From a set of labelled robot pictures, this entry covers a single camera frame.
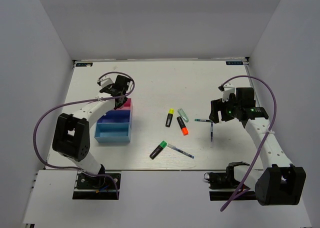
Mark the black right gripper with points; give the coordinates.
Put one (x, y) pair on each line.
(218, 105)

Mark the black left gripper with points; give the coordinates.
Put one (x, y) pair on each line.
(118, 106)

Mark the green gel pen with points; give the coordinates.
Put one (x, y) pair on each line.
(202, 120)

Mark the orange cap black highlighter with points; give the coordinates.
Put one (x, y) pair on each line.
(182, 126)

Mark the yellow cap black highlighter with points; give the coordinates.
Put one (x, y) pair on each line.
(169, 117)

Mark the green cap black highlighter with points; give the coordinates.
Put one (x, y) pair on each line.
(158, 150)

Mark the blue gel pen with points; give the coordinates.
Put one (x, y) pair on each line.
(180, 151)

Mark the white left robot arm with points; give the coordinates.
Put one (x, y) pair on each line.
(72, 132)

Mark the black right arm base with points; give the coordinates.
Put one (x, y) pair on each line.
(222, 184)

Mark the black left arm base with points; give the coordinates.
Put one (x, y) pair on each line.
(97, 188)

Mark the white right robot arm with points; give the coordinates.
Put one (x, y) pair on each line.
(280, 182)

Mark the purple gel pen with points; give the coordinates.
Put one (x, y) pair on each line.
(211, 131)

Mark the pink blue sorting tray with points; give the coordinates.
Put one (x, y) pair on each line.
(116, 125)

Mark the blue label sticker left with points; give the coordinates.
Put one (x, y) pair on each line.
(84, 64)

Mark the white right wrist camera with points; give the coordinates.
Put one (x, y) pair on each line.
(226, 90)

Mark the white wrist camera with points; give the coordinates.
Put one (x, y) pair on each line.
(105, 81)
(226, 90)

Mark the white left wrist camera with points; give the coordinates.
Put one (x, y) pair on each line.
(105, 81)

